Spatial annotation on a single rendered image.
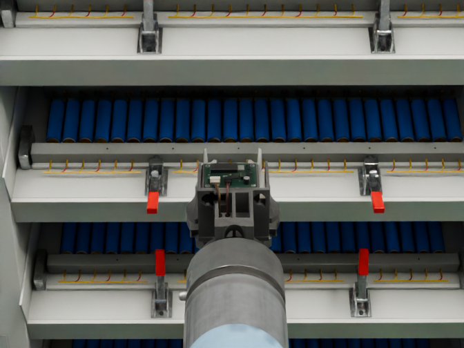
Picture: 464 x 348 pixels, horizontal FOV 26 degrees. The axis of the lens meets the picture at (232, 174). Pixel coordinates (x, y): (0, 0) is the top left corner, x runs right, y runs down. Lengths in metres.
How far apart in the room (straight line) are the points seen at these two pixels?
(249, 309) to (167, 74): 0.41
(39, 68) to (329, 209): 0.39
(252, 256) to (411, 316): 0.51
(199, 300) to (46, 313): 0.54
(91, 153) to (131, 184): 0.06
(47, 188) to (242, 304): 0.49
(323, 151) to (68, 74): 0.33
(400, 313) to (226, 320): 0.58
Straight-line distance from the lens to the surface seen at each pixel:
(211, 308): 0.85
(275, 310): 0.86
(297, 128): 1.29
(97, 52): 1.16
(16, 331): 1.39
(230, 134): 1.28
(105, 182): 1.26
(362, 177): 1.25
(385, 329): 1.38
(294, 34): 1.18
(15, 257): 1.31
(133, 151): 1.26
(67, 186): 1.27
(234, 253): 0.89
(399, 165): 1.28
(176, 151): 1.26
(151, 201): 1.19
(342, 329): 1.37
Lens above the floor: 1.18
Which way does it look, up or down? 31 degrees down
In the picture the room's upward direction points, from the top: straight up
